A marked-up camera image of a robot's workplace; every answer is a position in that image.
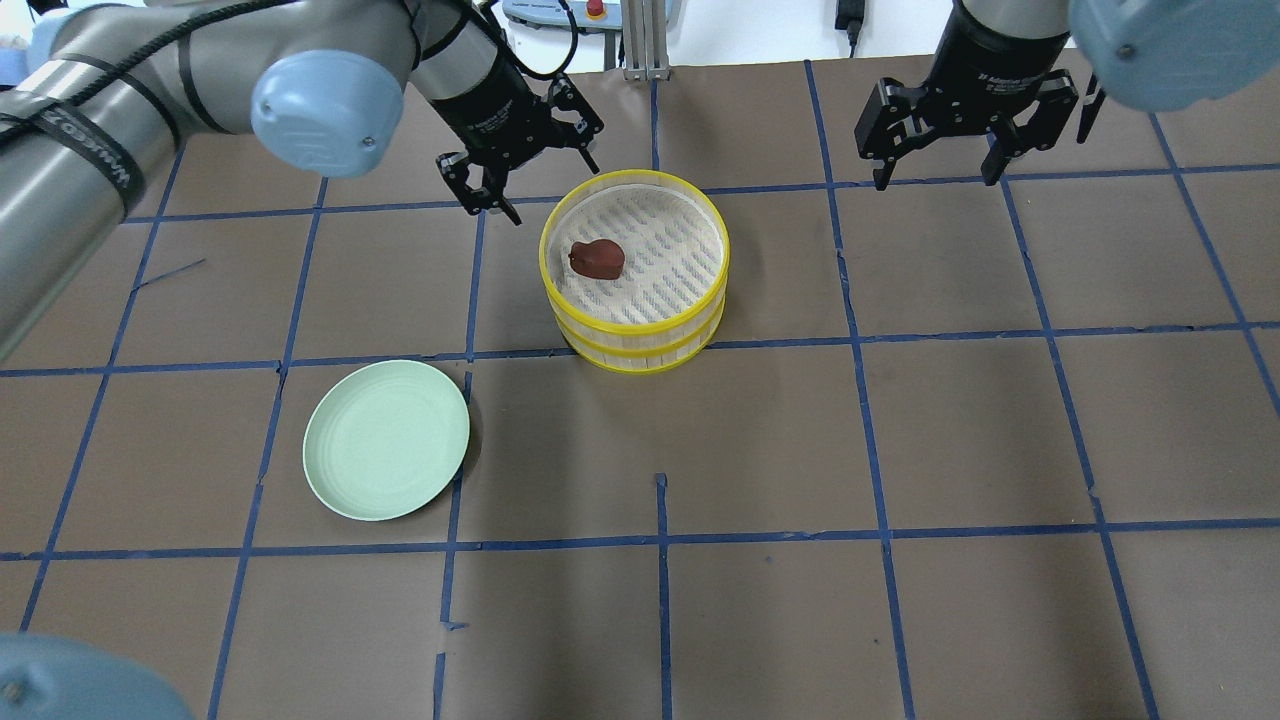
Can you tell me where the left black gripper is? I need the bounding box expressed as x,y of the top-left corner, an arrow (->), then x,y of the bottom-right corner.
415,20 -> 605,225

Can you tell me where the aluminium frame post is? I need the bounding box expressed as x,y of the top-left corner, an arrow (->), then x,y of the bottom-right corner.
605,1 -> 684,82

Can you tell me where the light green plate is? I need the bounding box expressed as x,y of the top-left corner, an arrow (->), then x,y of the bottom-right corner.
301,360 -> 471,521

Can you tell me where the teach pendant with red button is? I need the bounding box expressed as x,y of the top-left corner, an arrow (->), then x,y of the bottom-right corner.
499,1 -> 622,35

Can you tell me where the yellow steamer basket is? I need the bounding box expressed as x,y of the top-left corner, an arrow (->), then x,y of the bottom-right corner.
538,169 -> 731,334
556,309 -> 723,375

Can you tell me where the black power adapter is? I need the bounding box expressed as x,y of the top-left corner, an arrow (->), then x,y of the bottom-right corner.
833,0 -> 867,53

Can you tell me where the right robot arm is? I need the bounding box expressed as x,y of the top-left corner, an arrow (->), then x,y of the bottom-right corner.
854,1 -> 1279,190

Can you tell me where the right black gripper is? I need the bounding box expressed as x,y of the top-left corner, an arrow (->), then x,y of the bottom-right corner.
854,10 -> 1082,192

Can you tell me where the brown steamed bun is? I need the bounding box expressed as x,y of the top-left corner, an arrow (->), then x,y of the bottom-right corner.
567,238 -> 626,281

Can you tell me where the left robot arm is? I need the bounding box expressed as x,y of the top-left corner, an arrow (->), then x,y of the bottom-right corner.
3,1 -> 605,356

